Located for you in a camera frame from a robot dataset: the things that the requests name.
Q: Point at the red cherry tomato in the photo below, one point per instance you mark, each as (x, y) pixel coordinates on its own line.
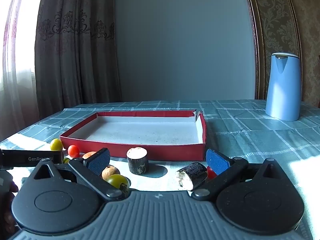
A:
(73, 151)
(211, 173)

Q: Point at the small green fruit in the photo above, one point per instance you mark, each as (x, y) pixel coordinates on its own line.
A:
(65, 160)

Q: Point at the green tomato with stem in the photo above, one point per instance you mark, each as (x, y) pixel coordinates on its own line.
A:
(117, 181)

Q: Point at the red shallow cardboard box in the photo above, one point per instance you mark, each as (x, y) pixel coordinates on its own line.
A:
(140, 132)

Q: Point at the brown patterned curtain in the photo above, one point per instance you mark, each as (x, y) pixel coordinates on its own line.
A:
(80, 55)

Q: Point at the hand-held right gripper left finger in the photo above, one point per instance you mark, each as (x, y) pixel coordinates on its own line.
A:
(100, 161)

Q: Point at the dark sugarcane piece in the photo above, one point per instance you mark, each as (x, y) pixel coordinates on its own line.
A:
(191, 176)
(137, 161)

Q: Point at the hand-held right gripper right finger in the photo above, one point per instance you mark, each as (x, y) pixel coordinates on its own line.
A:
(217, 162)

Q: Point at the yellow-green tomato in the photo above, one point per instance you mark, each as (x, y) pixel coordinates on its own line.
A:
(56, 144)

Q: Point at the blue kettle jug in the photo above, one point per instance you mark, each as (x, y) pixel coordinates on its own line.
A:
(282, 92)

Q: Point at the orange mandarin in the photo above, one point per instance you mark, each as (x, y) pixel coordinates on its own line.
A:
(88, 155)

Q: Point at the teal checked tablecloth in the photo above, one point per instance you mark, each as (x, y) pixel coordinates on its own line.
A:
(250, 135)

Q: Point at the brown longan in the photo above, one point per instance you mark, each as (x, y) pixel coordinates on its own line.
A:
(111, 172)

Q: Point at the ornate framed wall panel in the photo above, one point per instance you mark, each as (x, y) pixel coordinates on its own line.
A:
(275, 17)

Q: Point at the sheer white curtain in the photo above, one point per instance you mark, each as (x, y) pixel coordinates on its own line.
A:
(17, 67)

